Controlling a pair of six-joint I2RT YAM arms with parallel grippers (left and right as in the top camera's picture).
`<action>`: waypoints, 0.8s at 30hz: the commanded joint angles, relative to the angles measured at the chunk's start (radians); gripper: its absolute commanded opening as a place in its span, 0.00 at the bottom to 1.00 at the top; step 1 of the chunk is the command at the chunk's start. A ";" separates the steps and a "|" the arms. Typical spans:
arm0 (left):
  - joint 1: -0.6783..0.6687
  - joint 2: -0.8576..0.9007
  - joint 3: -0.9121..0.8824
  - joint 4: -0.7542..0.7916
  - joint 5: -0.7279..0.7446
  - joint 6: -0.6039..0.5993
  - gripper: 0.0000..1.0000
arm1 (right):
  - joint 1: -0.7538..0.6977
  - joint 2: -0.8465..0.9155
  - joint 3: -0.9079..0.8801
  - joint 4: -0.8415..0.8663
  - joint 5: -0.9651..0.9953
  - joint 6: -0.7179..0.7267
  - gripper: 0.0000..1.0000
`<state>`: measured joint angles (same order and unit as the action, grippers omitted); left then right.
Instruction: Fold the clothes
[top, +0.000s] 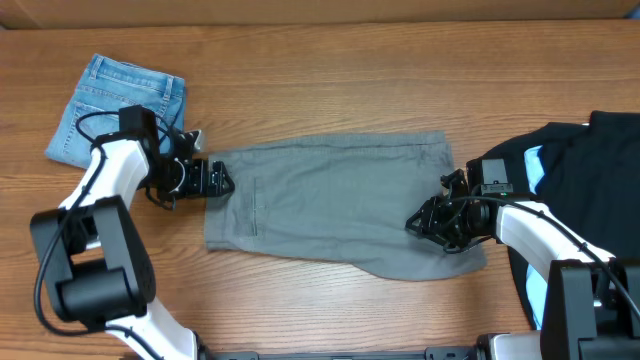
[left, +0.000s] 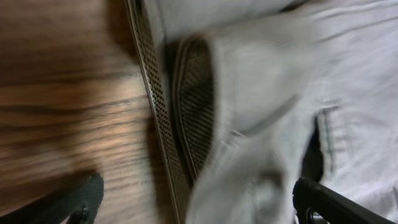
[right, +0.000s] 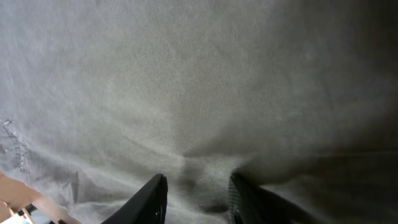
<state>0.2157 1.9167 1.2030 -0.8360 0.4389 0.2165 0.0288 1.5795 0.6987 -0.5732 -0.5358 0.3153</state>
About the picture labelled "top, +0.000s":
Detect grey cotton shorts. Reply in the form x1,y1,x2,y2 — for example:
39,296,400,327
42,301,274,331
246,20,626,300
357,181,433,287
204,131,487,281

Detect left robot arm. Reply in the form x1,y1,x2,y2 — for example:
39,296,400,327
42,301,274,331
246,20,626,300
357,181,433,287
30,105,235,360

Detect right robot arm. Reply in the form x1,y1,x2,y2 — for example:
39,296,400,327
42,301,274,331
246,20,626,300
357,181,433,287
405,158,639,360

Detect light blue garment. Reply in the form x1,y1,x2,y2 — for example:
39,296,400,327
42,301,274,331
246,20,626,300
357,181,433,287
524,145,547,330

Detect folded blue denim jeans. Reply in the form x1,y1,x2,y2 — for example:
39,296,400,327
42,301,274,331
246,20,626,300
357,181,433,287
45,54,186,168

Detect black garment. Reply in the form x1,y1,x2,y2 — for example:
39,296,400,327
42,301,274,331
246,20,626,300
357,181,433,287
479,110,640,321

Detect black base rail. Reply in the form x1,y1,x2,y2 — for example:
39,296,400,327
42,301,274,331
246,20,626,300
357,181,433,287
209,346,487,360

